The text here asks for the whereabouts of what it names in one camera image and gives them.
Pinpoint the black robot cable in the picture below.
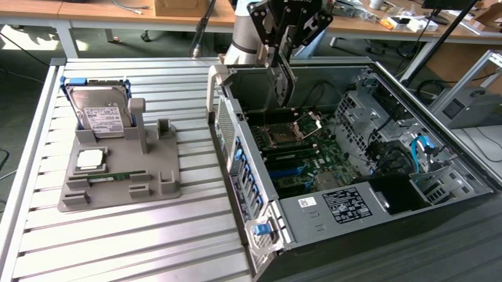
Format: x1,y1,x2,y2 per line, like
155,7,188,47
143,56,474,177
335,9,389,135
190,0,218,59

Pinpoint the wooden desk white frame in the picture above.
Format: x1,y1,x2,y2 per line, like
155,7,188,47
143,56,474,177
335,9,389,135
0,0,236,59
323,0,502,86

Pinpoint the blue disk wire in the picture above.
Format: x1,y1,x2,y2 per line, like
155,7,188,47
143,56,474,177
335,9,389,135
409,132,435,177

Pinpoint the metal socket cover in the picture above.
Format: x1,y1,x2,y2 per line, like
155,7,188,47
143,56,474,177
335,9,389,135
292,111,323,140

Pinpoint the black power cable bundle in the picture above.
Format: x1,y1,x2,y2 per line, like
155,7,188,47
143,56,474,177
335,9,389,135
365,140,413,177

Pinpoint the silver CPU chip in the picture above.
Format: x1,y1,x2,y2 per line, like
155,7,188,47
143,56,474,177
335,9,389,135
75,150,107,171

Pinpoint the white orange small box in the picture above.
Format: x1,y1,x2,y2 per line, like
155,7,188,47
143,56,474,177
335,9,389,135
381,16,411,31

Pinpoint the hard disk in blue carrier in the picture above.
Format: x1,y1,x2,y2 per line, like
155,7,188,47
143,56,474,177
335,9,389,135
60,75,136,139

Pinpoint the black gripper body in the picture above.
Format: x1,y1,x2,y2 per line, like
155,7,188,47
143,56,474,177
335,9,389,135
270,0,323,27

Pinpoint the brown cardboard box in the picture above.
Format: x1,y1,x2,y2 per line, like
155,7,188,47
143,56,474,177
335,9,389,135
154,0,208,17

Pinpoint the aluminium profile frame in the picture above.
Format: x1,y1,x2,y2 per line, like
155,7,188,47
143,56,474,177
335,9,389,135
446,49,502,98

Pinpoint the perforated metal drive cage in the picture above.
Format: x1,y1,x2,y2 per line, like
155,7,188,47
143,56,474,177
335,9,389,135
335,88,397,165

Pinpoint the graphics card with black fan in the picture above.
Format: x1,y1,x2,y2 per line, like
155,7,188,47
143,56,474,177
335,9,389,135
256,25,299,109

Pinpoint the open grey PC case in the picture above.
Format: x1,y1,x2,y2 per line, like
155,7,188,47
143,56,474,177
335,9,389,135
206,57,495,282

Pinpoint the grey power supply unit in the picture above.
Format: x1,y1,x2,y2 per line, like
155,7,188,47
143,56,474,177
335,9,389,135
276,181,391,244

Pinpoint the green motherboard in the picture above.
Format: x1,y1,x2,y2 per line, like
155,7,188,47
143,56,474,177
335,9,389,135
248,113,361,199

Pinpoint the grey disk bay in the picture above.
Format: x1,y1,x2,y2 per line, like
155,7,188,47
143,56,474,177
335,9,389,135
409,164,478,206

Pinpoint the grey computer tower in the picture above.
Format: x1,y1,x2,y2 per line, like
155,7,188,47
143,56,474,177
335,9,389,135
429,86,502,130

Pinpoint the grey parts rack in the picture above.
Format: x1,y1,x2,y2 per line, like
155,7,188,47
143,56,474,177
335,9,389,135
57,96,183,213

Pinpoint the grey metal device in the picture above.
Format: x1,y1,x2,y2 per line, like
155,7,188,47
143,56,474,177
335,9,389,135
332,0,361,17

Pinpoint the CPU socket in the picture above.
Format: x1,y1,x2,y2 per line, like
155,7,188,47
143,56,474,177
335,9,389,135
266,125,306,147

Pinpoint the green RAM stick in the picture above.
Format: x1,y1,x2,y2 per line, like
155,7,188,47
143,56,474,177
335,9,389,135
87,172,146,182

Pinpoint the silver chipset heat sink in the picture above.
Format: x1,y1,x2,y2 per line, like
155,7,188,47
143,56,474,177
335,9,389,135
315,172,342,191

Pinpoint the black monitor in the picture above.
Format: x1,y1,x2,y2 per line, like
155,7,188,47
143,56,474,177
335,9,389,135
421,0,478,25

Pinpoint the blue expansion slot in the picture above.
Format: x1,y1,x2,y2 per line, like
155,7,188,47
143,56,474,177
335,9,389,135
268,166,312,179

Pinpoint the thin black case wire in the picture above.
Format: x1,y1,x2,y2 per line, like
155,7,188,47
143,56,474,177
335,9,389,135
303,80,342,111

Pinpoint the black stand pole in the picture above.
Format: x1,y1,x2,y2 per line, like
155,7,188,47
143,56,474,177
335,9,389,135
399,0,482,88

